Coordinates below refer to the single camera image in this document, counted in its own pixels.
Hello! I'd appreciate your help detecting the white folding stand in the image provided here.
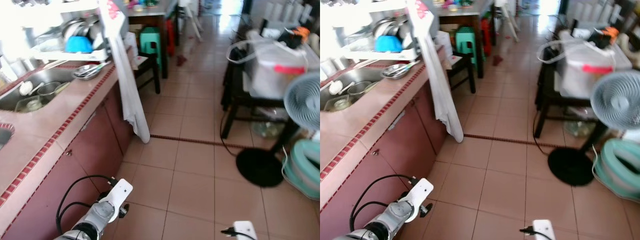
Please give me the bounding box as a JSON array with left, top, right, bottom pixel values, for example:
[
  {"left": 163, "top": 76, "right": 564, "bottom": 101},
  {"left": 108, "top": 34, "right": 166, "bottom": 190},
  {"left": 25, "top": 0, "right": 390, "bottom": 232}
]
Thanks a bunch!
[
  {"left": 495, "top": 0, "right": 518, "bottom": 42},
  {"left": 180, "top": 0, "right": 203, "bottom": 42}
]

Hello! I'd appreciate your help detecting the dark wooden dining table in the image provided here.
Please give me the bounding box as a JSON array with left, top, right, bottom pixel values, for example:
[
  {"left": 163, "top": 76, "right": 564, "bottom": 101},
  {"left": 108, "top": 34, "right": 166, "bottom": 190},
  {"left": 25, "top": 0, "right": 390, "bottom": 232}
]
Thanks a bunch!
[
  {"left": 437, "top": 0, "right": 488, "bottom": 80},
  {"left": 125, "top": 0, "right": 176, "bottom": 80}
]

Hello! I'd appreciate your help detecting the shallow steel bowl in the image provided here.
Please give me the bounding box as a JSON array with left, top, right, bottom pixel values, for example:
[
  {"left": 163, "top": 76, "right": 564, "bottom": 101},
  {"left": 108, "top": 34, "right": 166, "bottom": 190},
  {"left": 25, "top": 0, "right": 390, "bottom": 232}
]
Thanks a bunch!
[
  {"left": 72, "top": 63, "right": 104, "bottom": 81},
  {"left": 381, "top": 63, "right": 413, "bottom": 81}
]

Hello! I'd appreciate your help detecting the thin black power cord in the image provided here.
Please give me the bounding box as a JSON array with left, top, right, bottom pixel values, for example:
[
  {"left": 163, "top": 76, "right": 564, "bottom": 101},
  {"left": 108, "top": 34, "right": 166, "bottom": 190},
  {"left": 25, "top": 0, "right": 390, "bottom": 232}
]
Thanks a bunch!
[
  {"left": 219, "top": 107, "right": 241, "bottom": 158},
  {"left": 531, "top": 110, "right": 553, "bottom": 151}
]

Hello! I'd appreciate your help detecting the white cardboard box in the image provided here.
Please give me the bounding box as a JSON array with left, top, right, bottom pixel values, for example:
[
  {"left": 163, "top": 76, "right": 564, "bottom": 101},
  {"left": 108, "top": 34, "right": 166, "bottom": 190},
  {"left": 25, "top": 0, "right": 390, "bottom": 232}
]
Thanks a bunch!
[
  {"left": 125, "top": 31, "right": 140, "bottom": 63},
  {"left": 436, "top": 31, "right": 453, "bottom": 63}
]

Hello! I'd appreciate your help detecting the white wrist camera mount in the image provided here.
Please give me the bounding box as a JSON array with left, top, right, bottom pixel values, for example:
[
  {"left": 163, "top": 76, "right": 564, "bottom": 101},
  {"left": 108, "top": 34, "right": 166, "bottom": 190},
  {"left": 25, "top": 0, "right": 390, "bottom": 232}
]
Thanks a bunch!
[
  {"left": 106, "top": 178, "right": 134, "bottom": 223},
  {"left": 234, "top": 220, "right": 257, "bottom": 240},
  {"left": 532, "top": 219, "right": 556, "bottom": 240},
  {"left": 404, "top": 178, "right": 434, "bottom": 223}
]

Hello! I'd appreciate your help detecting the shallow steel sink basin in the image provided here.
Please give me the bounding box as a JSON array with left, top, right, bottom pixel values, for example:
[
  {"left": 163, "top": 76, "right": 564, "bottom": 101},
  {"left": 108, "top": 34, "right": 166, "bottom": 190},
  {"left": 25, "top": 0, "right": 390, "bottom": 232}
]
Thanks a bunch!
[
  {"left": 0, "top": 67, "right": 83, "bottom": 113},
  {"left": 320, "top": 67, "right": 391, "bottom": 113}
]

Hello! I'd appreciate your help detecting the low dark wooden stool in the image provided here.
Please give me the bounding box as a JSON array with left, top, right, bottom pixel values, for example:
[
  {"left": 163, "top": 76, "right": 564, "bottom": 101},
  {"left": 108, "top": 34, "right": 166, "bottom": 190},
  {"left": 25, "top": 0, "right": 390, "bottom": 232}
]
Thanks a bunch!
[
  {"left": 132, "top": 52, "right": 162, "bottom": 96},
  {"left": 446, "top": 52, "right": 476, "bottom": 95}
]

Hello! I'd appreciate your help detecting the grey apron with pink print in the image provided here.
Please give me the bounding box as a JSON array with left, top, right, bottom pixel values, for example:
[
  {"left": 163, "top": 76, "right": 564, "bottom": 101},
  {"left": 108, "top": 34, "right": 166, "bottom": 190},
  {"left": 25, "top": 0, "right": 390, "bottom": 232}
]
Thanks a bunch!
[
  {"left": 97, "top": 0, "right": 151, "bottom": 145},
  {"left": 407, "top": 0, "right": 465, "bottom": 144}
]

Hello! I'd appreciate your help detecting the blue plastic bowl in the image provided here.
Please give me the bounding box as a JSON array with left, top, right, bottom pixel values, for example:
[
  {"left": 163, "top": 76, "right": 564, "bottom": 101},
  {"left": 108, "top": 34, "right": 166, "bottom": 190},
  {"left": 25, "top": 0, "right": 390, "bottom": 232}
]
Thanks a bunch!
[
  {"left": 374, "top": 35, "right": 404, "bottom": 54},
  {"left": 65, "top": 35, "right": 94, "bottom": 54}
]

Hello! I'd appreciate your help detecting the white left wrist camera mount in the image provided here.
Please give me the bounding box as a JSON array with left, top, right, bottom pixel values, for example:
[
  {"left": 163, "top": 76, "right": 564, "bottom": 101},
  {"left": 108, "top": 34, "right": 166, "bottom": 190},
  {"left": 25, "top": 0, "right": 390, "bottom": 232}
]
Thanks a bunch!
[
  {"left": 404, "top": 178, "right": 434, "bottom": 223},
  {"left": 106, "top": 178, "right": 134, "bottom": 223}
]

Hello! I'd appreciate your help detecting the red plastic stool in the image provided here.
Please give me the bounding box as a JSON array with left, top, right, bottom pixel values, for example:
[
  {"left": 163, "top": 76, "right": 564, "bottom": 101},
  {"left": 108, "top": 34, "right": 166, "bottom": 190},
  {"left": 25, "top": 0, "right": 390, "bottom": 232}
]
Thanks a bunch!
[
  {"left": 481, "top": 19, "right": 493, "bottom": 57},
  {"left": 166, "top": 19, "right": 177, "bottom": 57}
]

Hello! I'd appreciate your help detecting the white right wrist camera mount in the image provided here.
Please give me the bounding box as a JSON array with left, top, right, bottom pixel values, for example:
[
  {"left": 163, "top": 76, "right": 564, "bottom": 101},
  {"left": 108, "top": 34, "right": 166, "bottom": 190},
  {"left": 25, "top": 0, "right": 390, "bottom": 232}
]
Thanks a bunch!
[
  {"left": 532, "top": 219, "right": 556, "bottom": 240},
  {"left": 234, "top": 220, "right": 257, "bottom": 240}
]

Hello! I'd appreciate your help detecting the dark wooden side table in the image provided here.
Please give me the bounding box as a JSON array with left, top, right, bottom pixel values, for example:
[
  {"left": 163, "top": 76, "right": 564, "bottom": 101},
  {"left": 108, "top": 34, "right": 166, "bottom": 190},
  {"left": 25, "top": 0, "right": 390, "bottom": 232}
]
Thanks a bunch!
[
  {"left": 532, "top": 25, "right": 626, "bottom": 151},
  {"left": 220, "top": 27, "right": 311, "bottom": 153}
]

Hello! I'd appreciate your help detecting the clear square food container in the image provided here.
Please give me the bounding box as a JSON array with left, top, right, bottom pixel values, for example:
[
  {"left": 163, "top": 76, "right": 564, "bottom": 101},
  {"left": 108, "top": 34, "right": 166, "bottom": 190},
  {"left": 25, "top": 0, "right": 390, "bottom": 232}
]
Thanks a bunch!
[
  {"left": 15, "top": 95, "right": 45, "bottom": 113},
  {"left": 324, "top": 95, "right": 353, "bottom": 113}
]

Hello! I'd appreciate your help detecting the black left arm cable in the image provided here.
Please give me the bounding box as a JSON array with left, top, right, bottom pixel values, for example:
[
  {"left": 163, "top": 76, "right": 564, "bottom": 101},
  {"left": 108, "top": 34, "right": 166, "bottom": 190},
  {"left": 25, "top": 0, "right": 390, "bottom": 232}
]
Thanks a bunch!
[
  {"left": 55, "top": 174, "right": 118, "bottom": 235},
  {"left": 348, "top": 174, "right": 416, "bottom": 233}
]

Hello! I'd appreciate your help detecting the white dish rack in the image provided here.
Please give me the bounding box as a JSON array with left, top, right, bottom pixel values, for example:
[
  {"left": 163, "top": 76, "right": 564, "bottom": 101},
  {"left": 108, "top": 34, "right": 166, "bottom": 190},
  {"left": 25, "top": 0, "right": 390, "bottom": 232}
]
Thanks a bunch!
[
  {"left": 27, "top": 15, "right": 111, "bottom": 63},
  {"left": 330, "top": 15, "right": 421, "bottom": 63}
]

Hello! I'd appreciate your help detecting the clear glass bowl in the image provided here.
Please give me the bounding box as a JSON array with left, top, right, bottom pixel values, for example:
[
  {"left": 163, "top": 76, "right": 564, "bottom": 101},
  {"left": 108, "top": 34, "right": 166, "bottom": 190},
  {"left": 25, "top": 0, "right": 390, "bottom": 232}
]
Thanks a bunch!
[
  {"left": 37, "top": 80, "right": 65, "bottom": 99},
  {"left": 347, "top": 80, "right": 375, "bottom": 98}
]

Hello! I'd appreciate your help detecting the clear plastic storage box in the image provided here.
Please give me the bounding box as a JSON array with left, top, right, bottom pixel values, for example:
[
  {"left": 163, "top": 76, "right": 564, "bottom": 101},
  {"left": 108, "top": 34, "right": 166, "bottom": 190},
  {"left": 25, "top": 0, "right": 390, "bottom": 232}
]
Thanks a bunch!
[
  {"left": 248, "top": 30, "right": 321, "bottom": 101},
  {"left": 557, "top": 30, "right": 633, "bottom": 100}
]

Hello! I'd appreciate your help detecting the thin white cable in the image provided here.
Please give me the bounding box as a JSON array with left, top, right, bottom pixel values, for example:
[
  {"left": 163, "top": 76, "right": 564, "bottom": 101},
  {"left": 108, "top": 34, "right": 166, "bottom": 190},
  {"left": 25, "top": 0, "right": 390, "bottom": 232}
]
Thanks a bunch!
[
  {"left": 227, "top": 39, "right": 281, "bottom": 66},
  {"left": 536, "top": 39, "right": 591, "bottom": 65}
]

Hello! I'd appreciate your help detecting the white plastic ladle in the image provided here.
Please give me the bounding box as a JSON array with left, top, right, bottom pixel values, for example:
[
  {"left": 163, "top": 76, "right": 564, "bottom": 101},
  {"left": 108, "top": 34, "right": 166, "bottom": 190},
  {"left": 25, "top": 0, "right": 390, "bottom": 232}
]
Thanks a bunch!
[
  {"left": 19, "top": 80, "right": 48, "bottom": 97},
  {"left": 327, "top": 80, "right": 357, "bottom": 97}
]

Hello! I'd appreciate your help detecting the green and white plastic tub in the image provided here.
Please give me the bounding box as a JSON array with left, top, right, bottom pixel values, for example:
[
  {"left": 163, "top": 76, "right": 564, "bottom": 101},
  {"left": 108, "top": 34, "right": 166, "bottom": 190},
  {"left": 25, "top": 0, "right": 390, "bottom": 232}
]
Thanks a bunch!
[
  {"left": 592, "top": 137, "right": 640, "bottom": 203},
  {"left": 281, "top": 138, "right": 321, "bottom": 202}
]

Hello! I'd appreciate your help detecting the steel cooking pot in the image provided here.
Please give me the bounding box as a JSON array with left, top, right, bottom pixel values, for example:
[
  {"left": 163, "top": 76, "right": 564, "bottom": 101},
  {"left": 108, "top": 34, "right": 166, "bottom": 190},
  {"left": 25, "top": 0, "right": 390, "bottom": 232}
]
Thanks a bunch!
[
  {"left": 62, "top": 17, "right": 101, "bottom": 41},
  {"left": 372, "top": 17, "right": 411, "bottom": 40}
]

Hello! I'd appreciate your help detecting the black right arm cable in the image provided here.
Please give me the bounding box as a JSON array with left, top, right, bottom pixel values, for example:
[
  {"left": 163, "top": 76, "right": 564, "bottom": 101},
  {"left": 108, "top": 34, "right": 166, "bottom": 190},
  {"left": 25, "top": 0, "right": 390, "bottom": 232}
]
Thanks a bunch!
[
  {"left": 520, "top": 226, "right": 556, "bottom": 240},
  {"left": 221, "top": 227, "right": 258, "bottom": 240}
]

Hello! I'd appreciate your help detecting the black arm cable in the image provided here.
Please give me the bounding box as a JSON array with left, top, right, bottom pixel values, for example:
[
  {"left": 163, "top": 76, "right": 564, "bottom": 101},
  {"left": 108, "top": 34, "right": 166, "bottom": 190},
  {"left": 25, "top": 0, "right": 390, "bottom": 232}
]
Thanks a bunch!
[
  {"left": 221, "top": 227, "right": 258, "bottom": 240},
  {"left": 348, "top": 174, "right": 416, "bottom": 233},
  {"left": 55, "top": 174, "right": 118, "bottom": 235},
  {"left": 520, "top": 226, "right": 556, "bottom": 240}
]

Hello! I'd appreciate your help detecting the white floor fan head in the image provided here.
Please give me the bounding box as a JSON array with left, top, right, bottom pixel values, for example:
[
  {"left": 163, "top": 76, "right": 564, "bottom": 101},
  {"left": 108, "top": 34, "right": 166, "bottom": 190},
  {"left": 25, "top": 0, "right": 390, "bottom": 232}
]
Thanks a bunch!
[
  {"left": 283, "top": 71, "right": 321, "bottom": 133},
  {"left": 590, "top": 70, "right": 640, "bottom": 131}
]

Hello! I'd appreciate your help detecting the green plastic stool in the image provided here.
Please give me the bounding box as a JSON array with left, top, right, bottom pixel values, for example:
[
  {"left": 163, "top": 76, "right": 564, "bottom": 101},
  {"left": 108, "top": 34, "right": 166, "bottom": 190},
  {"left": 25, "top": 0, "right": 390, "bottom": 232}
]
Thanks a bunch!
[
  {"left": 454, "top": 26, "right": 478, "bottom": 71},
  {"left": 139, "top": 26, "right": 163, "bottom": 71}
]

